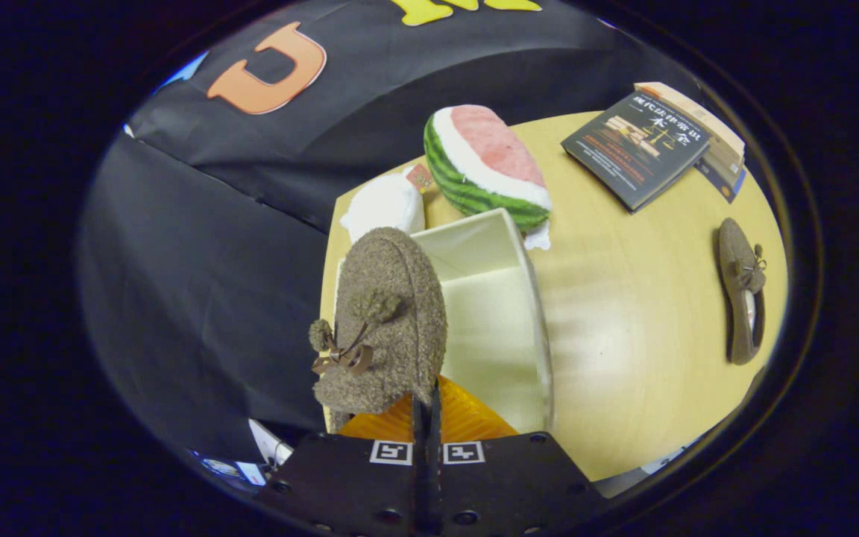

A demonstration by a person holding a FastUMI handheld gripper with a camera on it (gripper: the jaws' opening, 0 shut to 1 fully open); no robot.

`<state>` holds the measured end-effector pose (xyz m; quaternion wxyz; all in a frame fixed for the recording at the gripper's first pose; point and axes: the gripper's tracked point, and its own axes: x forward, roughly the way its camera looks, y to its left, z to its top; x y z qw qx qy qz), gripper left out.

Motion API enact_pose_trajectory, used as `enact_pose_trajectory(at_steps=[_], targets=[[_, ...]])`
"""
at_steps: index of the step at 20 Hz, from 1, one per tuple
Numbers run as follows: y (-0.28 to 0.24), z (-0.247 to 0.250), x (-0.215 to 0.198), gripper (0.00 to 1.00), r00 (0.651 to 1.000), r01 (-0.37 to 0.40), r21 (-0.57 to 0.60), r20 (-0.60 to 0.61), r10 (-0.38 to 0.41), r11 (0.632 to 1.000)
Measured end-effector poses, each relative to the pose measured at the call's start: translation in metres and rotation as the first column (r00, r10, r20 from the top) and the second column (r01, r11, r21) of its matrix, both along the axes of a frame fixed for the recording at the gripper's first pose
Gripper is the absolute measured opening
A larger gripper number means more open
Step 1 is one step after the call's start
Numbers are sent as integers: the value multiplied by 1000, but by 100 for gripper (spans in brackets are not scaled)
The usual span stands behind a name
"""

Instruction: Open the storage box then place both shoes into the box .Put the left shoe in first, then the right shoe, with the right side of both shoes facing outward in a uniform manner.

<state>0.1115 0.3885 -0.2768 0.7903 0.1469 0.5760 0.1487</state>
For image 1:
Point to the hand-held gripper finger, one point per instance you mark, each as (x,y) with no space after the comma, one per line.
(420,485)
(436,485)

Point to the cream fabric storage box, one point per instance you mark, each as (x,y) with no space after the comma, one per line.
(489,328)

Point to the brown fuzzy shoe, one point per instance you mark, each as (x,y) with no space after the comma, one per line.
(735,253)
(392,283)

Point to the white sheet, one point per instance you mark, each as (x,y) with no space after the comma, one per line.
(631,481)

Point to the lit blue screen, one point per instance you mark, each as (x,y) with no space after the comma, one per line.
(221,468)

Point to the white plush toy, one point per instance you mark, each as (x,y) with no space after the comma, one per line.
(385,205)

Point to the black backdrop cloth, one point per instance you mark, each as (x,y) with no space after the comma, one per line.
(198,283)

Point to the watermelon slice plush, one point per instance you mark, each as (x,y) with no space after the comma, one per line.
(489,149)

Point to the dark paperback book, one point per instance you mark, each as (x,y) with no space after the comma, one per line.
(638,149)

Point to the blue-edged book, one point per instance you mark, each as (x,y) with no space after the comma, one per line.
(728,186)

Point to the beige book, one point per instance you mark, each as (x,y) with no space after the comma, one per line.
(720,145)

